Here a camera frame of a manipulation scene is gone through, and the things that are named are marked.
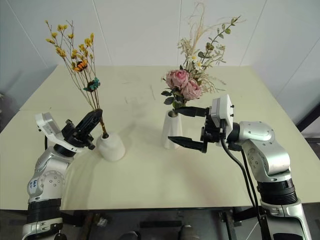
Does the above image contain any yellow dried flower bouquet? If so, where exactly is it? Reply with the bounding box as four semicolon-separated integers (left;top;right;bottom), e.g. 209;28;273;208
44;19;110;139

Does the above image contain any tall ribbed white vase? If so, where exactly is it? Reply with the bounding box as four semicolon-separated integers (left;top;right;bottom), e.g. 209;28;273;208
160;109;187;150

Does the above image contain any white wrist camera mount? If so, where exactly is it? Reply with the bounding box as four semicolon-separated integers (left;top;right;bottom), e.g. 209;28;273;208
209;93;235;131
34;112;85;154

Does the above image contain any black table frame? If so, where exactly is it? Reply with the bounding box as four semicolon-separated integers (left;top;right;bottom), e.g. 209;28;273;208
216;205;262;232

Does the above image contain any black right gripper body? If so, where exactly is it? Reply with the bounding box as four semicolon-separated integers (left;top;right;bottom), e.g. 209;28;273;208
200;107;228;154

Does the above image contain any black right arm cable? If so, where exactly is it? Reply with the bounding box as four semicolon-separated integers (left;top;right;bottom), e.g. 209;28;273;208
219;124;266;240

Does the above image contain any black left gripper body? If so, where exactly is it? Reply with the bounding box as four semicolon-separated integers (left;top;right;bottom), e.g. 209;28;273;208
60;119;97;151

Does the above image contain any short round white vase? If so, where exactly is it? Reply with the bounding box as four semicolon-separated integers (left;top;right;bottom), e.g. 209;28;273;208
95;132;126;162

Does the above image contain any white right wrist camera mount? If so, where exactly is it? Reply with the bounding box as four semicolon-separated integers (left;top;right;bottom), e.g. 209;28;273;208
209;93;235;131

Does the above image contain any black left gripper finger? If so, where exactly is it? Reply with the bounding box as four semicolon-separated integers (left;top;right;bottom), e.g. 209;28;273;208
82;111;104;137
74;109;103;133

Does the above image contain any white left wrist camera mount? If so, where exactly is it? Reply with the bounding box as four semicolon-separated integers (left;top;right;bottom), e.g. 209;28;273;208
34;112;85;154

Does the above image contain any pink rose bouquet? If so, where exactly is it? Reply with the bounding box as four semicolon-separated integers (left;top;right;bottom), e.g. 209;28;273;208
159;1;243;117

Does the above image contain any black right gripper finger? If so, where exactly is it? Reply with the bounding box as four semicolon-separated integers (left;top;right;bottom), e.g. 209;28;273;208
167;135;208;154
174;105;210;119

